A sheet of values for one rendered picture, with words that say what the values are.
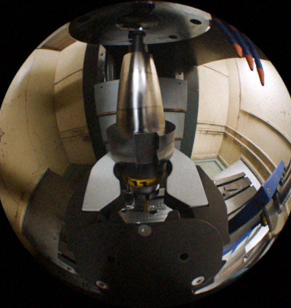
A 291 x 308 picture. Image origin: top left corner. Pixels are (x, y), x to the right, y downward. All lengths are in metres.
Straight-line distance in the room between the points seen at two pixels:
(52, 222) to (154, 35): 1.01
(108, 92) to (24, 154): 0.89
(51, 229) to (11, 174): 0.53
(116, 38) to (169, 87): 0.43
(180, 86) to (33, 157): 1.24
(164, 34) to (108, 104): 0.45
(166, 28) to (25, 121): 1.09
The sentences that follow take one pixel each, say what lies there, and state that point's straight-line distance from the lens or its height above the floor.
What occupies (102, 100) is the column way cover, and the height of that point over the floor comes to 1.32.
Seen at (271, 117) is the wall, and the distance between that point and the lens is 1.04.
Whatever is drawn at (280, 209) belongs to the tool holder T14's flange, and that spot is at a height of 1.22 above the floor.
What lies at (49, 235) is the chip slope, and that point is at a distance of 0.94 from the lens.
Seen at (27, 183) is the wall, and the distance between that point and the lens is 1.08.
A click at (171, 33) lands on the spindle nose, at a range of 0.16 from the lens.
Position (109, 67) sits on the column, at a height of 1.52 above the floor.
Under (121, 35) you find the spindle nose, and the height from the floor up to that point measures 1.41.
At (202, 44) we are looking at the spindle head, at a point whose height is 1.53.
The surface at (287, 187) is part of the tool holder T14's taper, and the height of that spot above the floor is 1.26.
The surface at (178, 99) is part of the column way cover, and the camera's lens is 0.55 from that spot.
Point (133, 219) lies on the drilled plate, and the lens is 0.35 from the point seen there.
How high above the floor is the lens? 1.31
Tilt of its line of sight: 32 degrees down
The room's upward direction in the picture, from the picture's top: 2 degrees counter-clockwise
